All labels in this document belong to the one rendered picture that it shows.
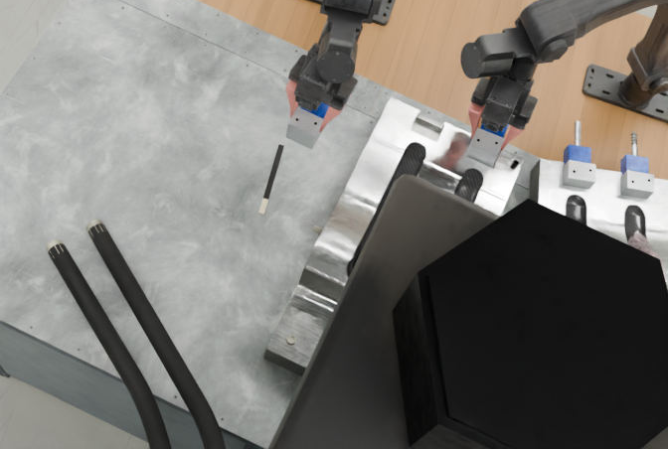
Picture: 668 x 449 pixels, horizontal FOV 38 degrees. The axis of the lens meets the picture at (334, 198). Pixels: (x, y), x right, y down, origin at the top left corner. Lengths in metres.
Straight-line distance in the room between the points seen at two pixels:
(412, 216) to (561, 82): 1.56
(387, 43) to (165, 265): 0.61
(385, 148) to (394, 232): 1.29
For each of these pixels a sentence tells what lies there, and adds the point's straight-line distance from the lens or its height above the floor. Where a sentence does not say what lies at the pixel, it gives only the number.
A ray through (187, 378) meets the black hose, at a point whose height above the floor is 0.91.
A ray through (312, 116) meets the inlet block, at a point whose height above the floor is 0.96.
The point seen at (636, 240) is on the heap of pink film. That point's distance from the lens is 1.75.
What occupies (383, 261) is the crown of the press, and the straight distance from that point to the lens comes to 0.37.
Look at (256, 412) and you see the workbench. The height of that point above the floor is 0.80.
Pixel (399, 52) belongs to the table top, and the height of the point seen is 0.80.
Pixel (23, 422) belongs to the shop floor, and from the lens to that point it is 2.42.
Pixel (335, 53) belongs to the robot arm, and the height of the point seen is 1.17.
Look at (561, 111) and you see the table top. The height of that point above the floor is 0.80.
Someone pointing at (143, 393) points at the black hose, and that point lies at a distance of 1.50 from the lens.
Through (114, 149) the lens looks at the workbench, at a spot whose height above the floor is 0.80.
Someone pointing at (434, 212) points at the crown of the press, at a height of 2.01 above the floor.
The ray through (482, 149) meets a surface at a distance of 1.65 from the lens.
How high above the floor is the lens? 2.35
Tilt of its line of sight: 65 degrees down
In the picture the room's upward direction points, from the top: 19 degrees clockwise
